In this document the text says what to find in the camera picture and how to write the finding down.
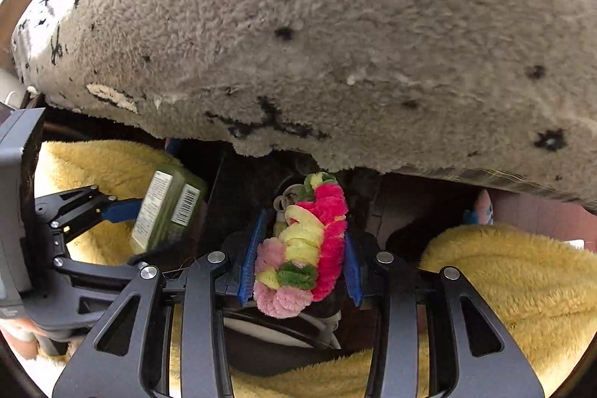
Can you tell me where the small pink and blue toy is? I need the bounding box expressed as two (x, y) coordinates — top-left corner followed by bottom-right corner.
(463, 189), (495, 226)

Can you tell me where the person's left hand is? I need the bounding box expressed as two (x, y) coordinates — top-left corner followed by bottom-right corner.
(0, 318), (61, 360)

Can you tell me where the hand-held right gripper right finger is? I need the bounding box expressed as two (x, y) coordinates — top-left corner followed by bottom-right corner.
(36, 186), (143, 240)

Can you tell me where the colourful pipe cleaner toy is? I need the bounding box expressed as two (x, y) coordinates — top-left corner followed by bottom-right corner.
(253, 172), (350, 319)

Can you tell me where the dark green bottle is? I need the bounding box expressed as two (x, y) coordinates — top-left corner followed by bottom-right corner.
(129, 169), (208, 256)

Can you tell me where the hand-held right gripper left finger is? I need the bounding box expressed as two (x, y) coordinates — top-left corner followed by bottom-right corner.
(52, 256), (146, 285)

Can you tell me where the plaid bed sheet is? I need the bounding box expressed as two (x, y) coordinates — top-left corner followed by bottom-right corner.
(403, 164), (597, 205)

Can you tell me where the grey printed fleece blanket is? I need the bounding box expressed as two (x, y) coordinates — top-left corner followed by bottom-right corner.
(12, 0), (597, 212)

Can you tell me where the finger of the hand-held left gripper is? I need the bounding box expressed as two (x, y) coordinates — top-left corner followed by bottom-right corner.
(343, 235), (546, 398)
(51, 208), (271, 398)

